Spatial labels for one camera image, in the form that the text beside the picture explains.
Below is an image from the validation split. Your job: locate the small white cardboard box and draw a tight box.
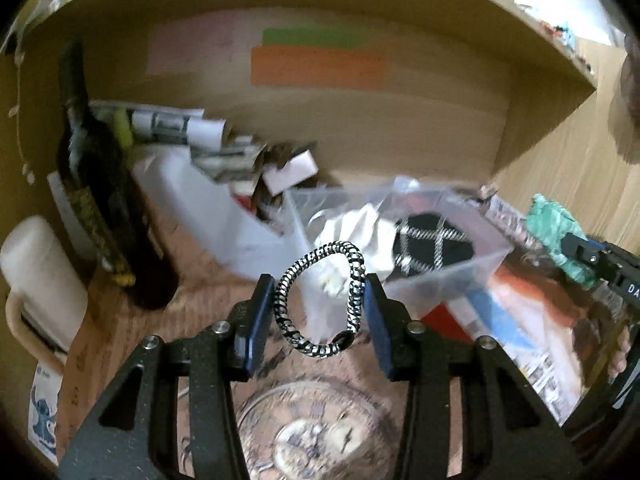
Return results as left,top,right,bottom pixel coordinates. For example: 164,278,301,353
262,150,319,196

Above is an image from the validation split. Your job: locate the black white braided bracelet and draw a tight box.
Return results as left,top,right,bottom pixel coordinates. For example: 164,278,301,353
272,239,368,360

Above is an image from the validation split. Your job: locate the white plastic box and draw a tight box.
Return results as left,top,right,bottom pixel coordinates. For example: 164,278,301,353
131,144,294,278

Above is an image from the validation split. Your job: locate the blue cartoon sticker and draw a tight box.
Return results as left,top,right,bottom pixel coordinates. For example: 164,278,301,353
27,363,62,466

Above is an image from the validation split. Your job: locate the clear plastic storage bin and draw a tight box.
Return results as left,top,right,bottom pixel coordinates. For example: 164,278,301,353
282,177,512,316

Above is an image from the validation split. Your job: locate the dark wine bottle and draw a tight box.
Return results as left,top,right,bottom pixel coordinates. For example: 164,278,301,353
56,41,179,311

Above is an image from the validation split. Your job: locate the green paper note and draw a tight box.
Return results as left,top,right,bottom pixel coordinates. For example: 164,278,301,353
262,27,368,50

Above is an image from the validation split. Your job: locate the stack of papers and magazines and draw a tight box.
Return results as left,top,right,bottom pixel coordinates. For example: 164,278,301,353
90,101,316,211

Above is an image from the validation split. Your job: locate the person's hand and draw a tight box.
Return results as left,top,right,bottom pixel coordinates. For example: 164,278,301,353
608,326,631,382

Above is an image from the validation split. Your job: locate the red velvet pouch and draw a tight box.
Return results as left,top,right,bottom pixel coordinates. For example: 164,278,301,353
421,302,473,344

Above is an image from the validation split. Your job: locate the white ceramic mug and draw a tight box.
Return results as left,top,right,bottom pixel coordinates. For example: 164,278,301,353
1,216,88,375

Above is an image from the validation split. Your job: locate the orange paper note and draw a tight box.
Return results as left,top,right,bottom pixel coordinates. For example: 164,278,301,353
250,46,386,91

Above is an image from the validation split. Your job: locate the cream drawstring pouch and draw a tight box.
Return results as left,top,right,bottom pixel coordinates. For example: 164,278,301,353
314,204,396,298

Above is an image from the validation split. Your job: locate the black chain-pattern cloth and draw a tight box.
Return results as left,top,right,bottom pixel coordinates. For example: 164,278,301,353
388,212,475,281

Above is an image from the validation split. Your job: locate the green knitted cloth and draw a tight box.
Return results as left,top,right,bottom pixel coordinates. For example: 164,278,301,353
526,194,598,289

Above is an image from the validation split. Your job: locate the magazine sheet with orange photo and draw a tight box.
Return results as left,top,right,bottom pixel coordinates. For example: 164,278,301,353
445,196,622,422

